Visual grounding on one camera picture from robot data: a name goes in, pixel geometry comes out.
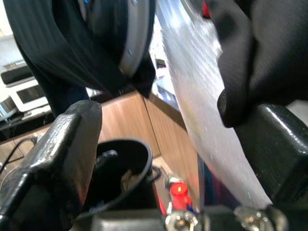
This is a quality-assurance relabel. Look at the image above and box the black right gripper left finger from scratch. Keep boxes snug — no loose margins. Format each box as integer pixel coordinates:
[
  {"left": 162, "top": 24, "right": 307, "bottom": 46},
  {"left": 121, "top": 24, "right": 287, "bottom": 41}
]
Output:
[{"left": 0, "top": 99, "right": 103, "bottom": 231}]

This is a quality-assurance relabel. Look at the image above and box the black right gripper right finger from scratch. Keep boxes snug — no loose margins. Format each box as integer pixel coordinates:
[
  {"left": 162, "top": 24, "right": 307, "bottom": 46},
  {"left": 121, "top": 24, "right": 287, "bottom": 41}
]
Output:
[{"left": 234, "top": 103, "right": 308, "bottom": 206}]

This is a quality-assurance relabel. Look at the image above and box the black cloth garment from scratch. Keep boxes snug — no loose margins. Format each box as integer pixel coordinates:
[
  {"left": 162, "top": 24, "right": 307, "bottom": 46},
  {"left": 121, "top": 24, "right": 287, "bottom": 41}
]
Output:
[{"left": 206, "top": 0, "right": 308, "bottom": 128}]

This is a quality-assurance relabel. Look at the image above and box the dark navy garment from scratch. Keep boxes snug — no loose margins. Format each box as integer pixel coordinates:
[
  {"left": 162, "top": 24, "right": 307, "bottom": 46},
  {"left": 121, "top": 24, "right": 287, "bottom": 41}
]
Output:
[{"left": 2, "top": 0, "right": 157, "bottom": 118}]

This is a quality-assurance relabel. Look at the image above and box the silver washing machine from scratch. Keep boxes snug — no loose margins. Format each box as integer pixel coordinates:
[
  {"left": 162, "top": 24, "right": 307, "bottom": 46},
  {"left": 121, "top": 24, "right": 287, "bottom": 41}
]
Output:
[{"left": 79, "top": 0, "right": 274, "bottom": 210}]

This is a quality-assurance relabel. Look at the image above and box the white countertop appliance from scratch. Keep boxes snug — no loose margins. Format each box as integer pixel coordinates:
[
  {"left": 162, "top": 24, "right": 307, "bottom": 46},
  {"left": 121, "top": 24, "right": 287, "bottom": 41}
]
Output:
[{"left": 0, "top": 64, "right": 52, "bottom": 114}]

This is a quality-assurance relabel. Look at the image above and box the beige crumpled cloth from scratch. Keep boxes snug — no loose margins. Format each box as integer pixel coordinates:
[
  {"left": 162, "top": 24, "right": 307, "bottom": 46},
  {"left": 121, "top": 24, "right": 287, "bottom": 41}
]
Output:
[{"left": 120, "top": 169, "right": 136, "bottom": 193}]

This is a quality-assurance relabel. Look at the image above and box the black round laundry bucket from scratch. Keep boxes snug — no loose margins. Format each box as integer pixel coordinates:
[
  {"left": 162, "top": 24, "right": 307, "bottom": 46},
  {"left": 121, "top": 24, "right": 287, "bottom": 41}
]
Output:
[{"left": 81, "top": 138, "right": 154, "bottom": 212}]

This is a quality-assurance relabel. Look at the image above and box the wooden counter cabinet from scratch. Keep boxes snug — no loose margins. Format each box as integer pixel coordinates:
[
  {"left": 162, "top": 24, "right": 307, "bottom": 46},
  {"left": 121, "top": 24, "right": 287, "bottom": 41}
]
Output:
[{"left": 0, "top": 92, "right": 201, "bottom": 210}]

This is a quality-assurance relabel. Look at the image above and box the red water valve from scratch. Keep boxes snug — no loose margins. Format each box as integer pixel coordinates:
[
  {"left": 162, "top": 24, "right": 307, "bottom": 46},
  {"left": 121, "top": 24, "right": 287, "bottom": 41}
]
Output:
[{"left": 167, "top": 181, "right": 193, "bottom": 213}]

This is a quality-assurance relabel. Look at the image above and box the thin black cable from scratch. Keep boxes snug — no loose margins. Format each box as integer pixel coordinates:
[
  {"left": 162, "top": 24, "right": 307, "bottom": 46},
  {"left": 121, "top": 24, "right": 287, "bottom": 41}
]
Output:
[{"left": 0, "top": 138, "right": 37, "bottom": 174}]

